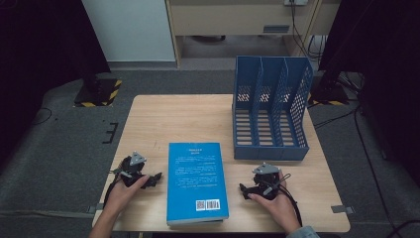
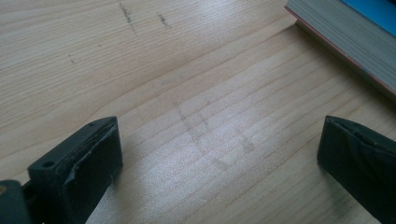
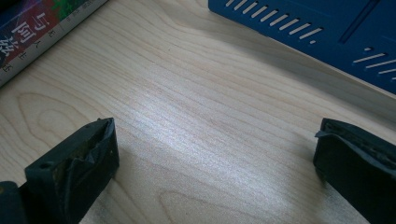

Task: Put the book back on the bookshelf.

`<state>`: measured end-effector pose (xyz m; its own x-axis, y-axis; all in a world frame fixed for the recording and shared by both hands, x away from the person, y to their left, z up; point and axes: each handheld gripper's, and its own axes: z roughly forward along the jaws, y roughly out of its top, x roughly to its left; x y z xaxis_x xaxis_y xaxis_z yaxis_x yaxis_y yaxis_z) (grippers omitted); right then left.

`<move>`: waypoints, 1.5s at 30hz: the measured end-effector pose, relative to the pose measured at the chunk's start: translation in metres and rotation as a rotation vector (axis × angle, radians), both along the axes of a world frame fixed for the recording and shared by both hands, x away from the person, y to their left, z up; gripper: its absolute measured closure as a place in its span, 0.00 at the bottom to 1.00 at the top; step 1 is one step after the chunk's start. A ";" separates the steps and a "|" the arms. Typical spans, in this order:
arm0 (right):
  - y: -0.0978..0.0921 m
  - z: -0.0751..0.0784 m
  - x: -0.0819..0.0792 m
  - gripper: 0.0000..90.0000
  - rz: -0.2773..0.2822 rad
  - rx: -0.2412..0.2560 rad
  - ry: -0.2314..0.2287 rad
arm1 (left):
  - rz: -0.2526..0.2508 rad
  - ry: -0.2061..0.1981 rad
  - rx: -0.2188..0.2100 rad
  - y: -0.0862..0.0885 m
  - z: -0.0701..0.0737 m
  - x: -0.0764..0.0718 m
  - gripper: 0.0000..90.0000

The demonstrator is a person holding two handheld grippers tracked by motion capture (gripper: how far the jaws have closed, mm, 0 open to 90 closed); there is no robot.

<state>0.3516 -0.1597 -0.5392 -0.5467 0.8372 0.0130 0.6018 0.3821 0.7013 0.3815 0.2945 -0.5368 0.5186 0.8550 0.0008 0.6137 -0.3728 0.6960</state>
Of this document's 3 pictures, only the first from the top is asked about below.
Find striped black stand base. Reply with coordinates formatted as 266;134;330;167
306;77;351;107
72;73;123;108

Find white cabinet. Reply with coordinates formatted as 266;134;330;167
80;0;176;62

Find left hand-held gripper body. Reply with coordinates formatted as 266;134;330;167
110;151;148;187

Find black curtain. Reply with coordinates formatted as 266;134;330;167
0;0;112;167
318;0;420;186

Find person's left hand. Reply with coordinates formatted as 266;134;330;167
104;176;151;215

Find blue plastic file rack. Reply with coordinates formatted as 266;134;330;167
232;55;315;162

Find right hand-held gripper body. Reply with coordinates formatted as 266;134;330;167
252;162;285;200

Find blue book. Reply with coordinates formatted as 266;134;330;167
165;142;230;227

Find thick black floor cable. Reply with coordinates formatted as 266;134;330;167
385;218;420;238

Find hanging black cables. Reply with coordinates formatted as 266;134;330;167
289;4;328;62

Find left hand-held gripper cable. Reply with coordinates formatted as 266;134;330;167
102;171;122;209

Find beige desk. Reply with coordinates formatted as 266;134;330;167
164;0;341;68

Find hand-held gripper cable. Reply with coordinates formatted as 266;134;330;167
102;171;122;209
276;173;304;228

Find person's right hand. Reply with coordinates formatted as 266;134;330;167
248;172;301;234

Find long black floor cable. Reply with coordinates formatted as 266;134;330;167
311;105;397;238

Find thin black floor cable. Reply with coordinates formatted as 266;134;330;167
31;107;53;126

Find right hand-held gripper cable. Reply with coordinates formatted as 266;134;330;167
276;173;304;228

